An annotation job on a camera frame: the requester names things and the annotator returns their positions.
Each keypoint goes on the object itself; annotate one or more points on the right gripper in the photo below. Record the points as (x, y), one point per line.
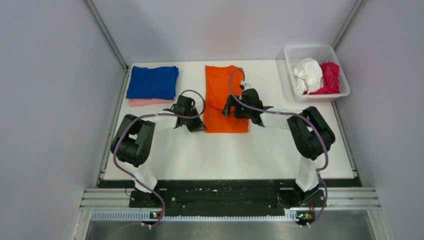
(226, 111)

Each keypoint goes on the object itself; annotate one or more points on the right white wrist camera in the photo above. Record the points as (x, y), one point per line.
(245, 86)

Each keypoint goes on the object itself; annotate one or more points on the folded pink t shirt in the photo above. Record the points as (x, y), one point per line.
(138, 102)

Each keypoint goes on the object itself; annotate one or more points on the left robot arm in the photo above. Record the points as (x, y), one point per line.
(132, 143)

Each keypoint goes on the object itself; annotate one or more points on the folded blue t shirt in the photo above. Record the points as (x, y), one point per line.
(153, 83)

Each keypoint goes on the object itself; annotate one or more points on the orange t shirt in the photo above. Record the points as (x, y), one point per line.
(219, 81)

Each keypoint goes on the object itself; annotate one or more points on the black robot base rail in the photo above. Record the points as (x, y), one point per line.
(227, 198)

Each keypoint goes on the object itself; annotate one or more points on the magenta t shirt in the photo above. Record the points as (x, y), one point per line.
(330, 80)

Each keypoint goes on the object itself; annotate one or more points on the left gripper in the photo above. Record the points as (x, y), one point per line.
(198, 125)

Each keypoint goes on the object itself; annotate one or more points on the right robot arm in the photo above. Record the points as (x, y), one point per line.
(311, 133)

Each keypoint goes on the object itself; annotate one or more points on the white plastic basket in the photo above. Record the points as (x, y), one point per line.
(322, 53)

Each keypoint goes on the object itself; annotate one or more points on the white t shirt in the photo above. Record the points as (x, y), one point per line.
(308, 76)

